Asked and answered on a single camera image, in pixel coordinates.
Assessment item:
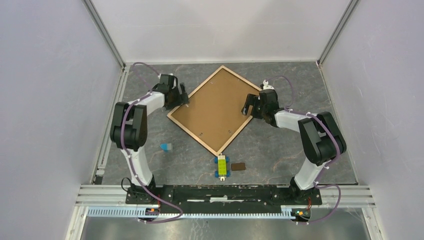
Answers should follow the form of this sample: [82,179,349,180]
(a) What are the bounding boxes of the brown frame backing board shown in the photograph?
[170,68,259,153]

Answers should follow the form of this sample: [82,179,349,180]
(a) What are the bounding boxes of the light wooden picture frame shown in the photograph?
[166,65,263,157]

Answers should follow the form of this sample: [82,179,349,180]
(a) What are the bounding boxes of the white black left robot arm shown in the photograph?
[109,73,189,204]

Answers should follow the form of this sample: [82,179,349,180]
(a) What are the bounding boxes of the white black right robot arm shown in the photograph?
[241,89,347,204]

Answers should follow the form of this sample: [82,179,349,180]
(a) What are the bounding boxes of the blue grey small block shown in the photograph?
[160,143,173,152]

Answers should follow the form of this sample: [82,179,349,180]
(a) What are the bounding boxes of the yellow green toy car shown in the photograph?
[214,154,231,182]

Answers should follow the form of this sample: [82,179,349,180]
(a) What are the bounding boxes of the small brown block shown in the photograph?
[230,162,246,171]

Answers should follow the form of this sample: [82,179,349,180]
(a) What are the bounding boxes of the light blue toothed strip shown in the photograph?
[86,206,299,220]

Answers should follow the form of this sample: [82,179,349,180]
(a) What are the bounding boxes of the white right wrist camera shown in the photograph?
[260,79,275,91]

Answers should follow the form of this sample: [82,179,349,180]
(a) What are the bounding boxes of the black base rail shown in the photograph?
[125,184,323,215]

